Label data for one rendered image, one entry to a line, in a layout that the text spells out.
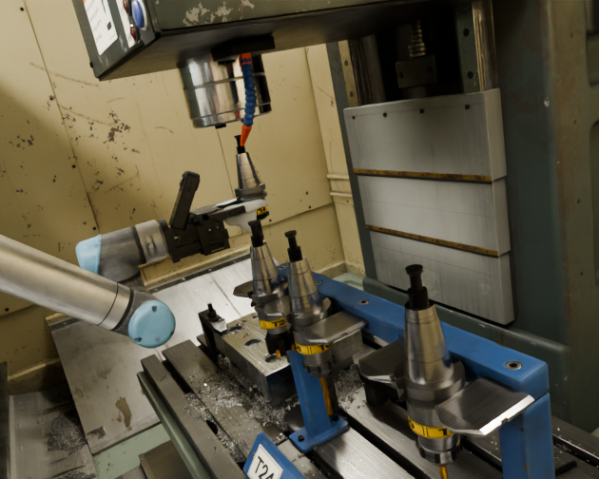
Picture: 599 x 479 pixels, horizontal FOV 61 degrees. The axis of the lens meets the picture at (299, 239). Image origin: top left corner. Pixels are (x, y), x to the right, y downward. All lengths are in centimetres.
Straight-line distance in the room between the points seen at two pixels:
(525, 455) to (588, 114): 76
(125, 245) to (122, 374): 91
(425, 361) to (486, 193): 70
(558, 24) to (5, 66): 159
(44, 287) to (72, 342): 115
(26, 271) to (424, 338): 57
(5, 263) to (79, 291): 11
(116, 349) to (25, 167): 68
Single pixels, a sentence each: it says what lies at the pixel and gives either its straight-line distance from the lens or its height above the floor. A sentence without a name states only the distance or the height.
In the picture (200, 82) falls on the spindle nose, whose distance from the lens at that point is 94.
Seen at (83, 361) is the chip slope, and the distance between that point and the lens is 189.
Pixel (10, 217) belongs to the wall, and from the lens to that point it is 195.
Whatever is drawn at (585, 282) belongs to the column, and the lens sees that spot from 121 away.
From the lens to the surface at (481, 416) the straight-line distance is 45.
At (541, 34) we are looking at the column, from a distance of 105.
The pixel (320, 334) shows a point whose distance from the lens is 60.
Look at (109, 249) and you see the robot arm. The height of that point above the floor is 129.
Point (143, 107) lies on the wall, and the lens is 199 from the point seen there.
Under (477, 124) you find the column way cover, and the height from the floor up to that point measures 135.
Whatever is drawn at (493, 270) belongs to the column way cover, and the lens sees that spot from 119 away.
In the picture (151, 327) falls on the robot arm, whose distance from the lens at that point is 85.
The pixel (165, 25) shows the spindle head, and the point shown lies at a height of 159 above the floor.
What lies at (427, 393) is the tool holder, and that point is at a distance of 47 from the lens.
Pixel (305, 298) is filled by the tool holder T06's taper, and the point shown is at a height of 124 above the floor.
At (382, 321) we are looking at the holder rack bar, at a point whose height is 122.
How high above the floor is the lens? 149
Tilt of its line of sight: 16 degrees down
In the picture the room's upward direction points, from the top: 12 degrees counter-clockwise
